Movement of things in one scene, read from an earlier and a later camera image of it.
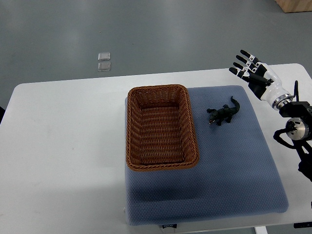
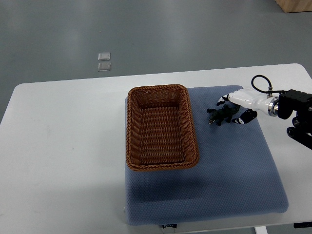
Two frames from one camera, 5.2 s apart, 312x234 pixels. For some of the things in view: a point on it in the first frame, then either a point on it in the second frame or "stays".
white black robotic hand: [262, 81] to [252, 101]
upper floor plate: [104, 56] stays
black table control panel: [302, 224] stays
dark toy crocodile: [224, 113] stays
